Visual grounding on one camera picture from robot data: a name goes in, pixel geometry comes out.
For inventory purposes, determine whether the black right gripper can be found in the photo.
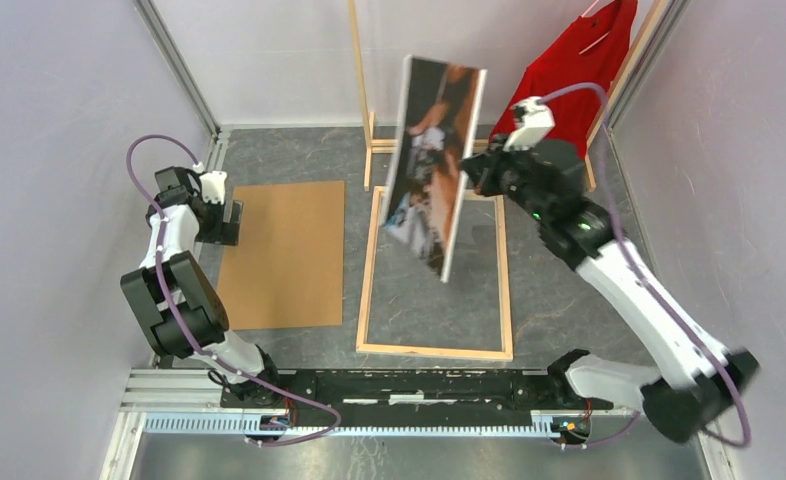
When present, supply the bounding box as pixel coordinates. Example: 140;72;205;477
459;133;550;223

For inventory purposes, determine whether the printed photo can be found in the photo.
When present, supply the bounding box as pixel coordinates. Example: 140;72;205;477
381;55;487;283

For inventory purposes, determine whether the brown backing board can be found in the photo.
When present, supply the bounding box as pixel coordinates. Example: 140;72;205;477
217;181;346;331

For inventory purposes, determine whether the white wooden picture frame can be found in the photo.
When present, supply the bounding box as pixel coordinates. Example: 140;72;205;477
355;186;514;362

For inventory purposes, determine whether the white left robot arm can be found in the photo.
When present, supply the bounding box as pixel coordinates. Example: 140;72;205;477
120;167;283;408

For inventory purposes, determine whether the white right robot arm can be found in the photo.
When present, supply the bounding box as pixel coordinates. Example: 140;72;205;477
461;139;760;448

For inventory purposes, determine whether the wooden clothes rack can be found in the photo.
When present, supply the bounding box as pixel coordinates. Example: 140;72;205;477
346;0;676;191

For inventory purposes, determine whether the red t-shirt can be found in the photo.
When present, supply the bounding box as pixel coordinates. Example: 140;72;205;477
490;0;638;157

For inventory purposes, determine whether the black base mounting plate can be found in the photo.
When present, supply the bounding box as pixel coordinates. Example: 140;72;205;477
220;369;613;428

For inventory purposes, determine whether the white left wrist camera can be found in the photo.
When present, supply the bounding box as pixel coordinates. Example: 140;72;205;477
193;163;228;204

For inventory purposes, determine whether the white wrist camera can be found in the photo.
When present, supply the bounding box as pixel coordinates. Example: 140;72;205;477
193;163;228;204
503;96;555;151

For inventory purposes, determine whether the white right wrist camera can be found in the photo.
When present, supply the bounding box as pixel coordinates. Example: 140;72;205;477
503;96;555;151

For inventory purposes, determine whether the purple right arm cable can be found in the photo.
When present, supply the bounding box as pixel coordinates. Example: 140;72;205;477
538;82;753;450

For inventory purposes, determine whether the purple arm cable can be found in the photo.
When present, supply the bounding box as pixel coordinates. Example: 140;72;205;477
538;82;753;450
125;135;343;449

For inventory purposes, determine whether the aluminium rail with cable comb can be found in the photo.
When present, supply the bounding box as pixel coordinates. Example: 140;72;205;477
121;369;631;441

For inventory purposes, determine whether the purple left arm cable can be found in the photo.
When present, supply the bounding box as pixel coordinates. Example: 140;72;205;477
125;135;343;449

